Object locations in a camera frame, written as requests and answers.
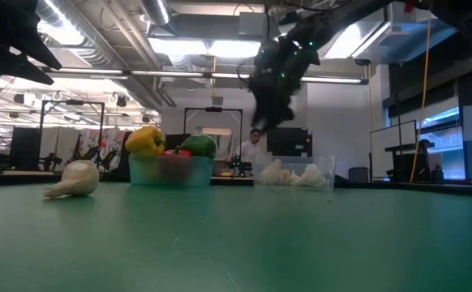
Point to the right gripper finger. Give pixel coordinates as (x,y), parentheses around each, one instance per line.
(262,101)
(278,115)

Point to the dark standing monitor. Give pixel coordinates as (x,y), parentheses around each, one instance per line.
(24,147)

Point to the black wall monitor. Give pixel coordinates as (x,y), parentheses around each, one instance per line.
(288,141)

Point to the black robot station frame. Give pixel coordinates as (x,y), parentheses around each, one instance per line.
(213,109)
(74,102)

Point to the clear plastic bin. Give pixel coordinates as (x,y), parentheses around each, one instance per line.
(329,170)

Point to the white board on stand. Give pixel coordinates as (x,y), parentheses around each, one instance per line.
(386,150)

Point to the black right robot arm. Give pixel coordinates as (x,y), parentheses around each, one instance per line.
(341,20)

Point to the silver ceiling duct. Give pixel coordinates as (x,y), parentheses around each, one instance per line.
(157,10)

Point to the green table mat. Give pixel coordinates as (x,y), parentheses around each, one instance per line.
(260,243)

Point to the large green bell pepper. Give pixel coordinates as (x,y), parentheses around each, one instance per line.
(199,145)

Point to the person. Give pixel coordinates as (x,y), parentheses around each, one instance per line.
(251,146)

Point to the teal plastic bin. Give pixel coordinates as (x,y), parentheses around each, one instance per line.
(171,172)

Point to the large yellow bell pepper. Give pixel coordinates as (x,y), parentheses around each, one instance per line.
(144,140)

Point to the black office chair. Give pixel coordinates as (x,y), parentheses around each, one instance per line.
(358,174)

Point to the long ceiling light strip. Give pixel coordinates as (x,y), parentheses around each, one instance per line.
(171,74)

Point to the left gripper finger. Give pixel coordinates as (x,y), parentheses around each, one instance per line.
(17,69)
(43,52)

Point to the black lab equipment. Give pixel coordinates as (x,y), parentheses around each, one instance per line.
(406,162)

